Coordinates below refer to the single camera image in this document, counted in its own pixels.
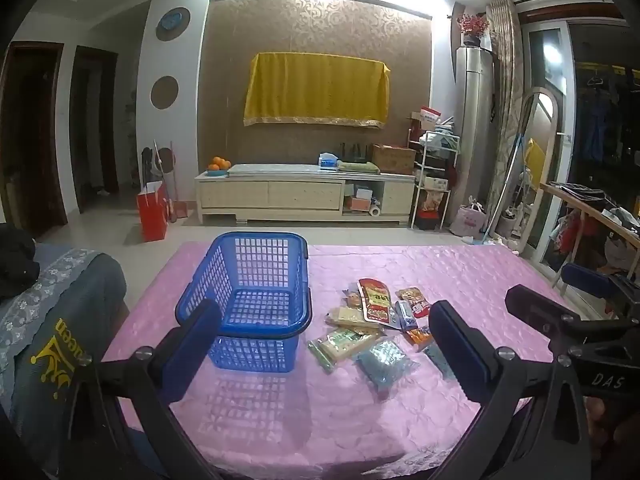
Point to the white metal shelf rack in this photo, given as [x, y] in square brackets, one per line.
[432, 180]

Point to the beige TV cabinet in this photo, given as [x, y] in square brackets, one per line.
[300, 192]

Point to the blue plate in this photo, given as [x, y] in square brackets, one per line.
[216, 172]

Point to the red white box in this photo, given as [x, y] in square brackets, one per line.
[431, 118]

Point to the wooden side table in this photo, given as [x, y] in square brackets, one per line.
[575, 205]

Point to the person's right hand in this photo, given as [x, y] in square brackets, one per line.
[602, 420]

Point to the orange box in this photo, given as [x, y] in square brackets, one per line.
[357, 203]

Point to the green wafer packet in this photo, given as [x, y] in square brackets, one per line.
[340, 347]

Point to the black jacket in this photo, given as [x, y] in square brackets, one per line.
[17, 260]

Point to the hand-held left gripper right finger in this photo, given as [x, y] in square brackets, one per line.
[457, 350]

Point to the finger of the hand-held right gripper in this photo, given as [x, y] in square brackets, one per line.
[587, 280]
[535, 307]

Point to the blue tissue box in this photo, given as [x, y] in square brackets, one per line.
[328, 161]

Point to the black router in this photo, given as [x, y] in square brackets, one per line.
[356, 154]

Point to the green folded cushion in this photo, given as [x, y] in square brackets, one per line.
[357, 165]

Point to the white paper roll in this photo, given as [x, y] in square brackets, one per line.
[375, 211]

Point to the round brown wall disc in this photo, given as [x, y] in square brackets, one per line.
[165, 92]
[185, 15]

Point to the clear blue candy packet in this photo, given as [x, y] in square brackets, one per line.
[385, 365]

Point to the brown cardboard box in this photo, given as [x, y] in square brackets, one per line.
[394, 158]

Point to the grey sofa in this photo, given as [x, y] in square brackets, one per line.
[100, 285]

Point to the pile of oranges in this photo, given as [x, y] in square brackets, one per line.
[220, 163]

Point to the red flower vase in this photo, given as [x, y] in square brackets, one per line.
[472, 27]

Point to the bread packet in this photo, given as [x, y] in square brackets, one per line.
[351, 298]

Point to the small orange snack packet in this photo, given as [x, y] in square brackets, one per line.
[419, 337]

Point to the arched standing mirror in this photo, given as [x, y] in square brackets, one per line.
[542, 160]

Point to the yellow cloth cover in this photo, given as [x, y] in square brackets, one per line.
[320, 90]

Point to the patterned curtain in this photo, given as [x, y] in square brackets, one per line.
[505, 110]

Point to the large red snack packet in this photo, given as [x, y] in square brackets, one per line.
[376, 302]

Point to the pink quilted table cover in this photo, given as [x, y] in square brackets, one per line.
[350, 425]

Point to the blue plastic basket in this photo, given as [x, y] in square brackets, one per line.
[260, 310]

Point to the lace sofa cover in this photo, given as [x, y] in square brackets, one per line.
[50, 280]

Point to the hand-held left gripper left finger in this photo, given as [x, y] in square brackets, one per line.
[192, 345]

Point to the pink bag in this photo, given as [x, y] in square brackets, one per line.
[467, 220]

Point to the pale cracker packet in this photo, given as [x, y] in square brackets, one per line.
[350, 317]

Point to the standing air conditioner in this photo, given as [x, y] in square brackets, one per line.
[474, 130]

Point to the dark wooden door frame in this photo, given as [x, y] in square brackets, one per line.
[112, 160]
[50, 160]

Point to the small blue snack packet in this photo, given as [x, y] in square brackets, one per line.
[406, 316]

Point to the small orange-red snack packet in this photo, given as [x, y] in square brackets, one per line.
[415, 300]

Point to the red paper bag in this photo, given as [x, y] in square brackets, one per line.
[152, 215]

